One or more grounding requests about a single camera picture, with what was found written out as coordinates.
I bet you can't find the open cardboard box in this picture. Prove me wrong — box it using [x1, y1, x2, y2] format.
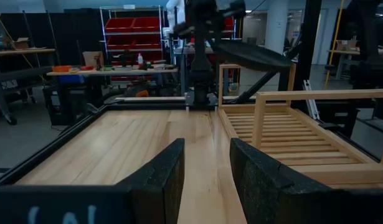
[3, 36, 31, 50]

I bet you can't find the yellow hanging cable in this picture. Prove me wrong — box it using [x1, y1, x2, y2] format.
[323, 0, 346, 90]

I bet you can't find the orange tray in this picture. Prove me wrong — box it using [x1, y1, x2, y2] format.
[51, 65, 73, 73]

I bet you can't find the orange shop vacuum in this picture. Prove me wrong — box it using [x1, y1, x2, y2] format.
[126, 81, 151, 98]

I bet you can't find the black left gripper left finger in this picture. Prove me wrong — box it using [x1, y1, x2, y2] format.
[115, 138, 186, 224]

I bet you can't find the white building column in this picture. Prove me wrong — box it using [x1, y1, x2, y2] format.
[265, 0, 304, 54]

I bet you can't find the black upright post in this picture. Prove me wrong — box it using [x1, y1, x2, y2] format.
[292, 0, 323, 93]

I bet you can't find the wooden slatted shelf rack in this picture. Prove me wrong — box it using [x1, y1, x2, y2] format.
[217, 63, 383, 189]

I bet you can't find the white rounded object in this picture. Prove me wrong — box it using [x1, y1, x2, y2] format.
[165, 0, 186, 32]

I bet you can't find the blue storage bin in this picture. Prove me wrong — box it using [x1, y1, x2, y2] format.
[58, 74, 85, 85]

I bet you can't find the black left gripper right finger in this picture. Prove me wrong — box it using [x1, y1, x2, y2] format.
[229, 138, 335, 224]

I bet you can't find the grey metal cart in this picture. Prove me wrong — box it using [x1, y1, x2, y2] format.
[0, 65, 54, 126]

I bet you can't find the black equipment box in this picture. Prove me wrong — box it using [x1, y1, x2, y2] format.
[42, 84, 89, 126]

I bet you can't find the rack with red bins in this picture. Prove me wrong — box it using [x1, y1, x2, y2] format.
[99, 4, 164, 68]

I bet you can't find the wooden top table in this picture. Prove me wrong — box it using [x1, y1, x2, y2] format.
[0, 47, 57, 57]
[327, 48, 383, 80]

